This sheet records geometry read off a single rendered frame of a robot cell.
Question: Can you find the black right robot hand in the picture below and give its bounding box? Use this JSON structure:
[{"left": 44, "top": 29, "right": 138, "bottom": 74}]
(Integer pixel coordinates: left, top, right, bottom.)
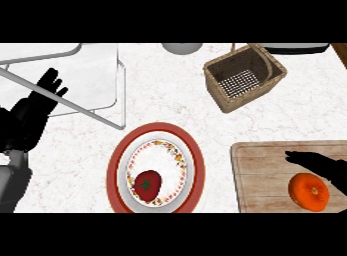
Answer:
[{"left": 284, "top": 150, "right": 347, "bottom": 214}]

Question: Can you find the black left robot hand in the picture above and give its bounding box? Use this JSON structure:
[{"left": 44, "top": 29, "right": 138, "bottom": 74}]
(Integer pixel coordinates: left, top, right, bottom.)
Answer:
[{"left": 0, "top": 67, "right": 70, "bottom": 154}]

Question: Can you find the orange squash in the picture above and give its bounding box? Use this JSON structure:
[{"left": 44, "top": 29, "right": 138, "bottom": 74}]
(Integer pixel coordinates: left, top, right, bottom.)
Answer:
[{"left": 287, "top": 172, "right": 332, "bottom": 213}]

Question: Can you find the wooden cutting board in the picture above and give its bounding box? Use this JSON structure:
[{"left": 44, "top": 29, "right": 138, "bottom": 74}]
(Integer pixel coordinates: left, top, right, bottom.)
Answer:
[{"left": 230, "top": 139, "right": 347, "bottom": 214}]

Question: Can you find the brown wicker basket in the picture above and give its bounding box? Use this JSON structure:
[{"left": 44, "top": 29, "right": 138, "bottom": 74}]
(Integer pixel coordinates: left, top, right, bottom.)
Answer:
[{"left": 202, "top": 42, "right": 290, "bottom": 115}]

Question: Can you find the red round placemat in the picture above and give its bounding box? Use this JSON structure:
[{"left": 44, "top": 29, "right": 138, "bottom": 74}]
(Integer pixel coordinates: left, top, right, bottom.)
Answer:
[{"left": 106, "top": 121, "right": 208, "bottom": 214}]

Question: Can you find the white plate with floral rim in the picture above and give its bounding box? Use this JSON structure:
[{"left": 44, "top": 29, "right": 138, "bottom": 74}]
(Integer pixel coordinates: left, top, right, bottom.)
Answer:
[{"left": 118, "top": 130, "right": 197, "bottom": 214}]

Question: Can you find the red tomato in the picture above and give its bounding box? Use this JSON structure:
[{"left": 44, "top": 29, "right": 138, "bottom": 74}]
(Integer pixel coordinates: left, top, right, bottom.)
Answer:
[{"left": 132, "top": 169, "right": 165, "bottom": 203}]

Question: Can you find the grey round object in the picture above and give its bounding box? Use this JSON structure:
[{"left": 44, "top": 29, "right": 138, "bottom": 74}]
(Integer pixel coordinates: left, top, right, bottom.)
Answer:
[{"left": 160, "top": 42, "right": 206, "bottom": 56}]

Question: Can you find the white and black appliance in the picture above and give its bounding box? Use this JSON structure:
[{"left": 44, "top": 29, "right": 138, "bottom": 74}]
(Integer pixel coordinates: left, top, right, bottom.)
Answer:
[{"left": 262, "top": 42, "right": 333, "bottom": 56}]

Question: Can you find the white wire frame rack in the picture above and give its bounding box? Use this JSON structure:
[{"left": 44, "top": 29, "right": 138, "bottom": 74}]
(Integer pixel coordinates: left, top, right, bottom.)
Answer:
[{"left": 0, "top": 42, "right": 129, "bottom": 131}]

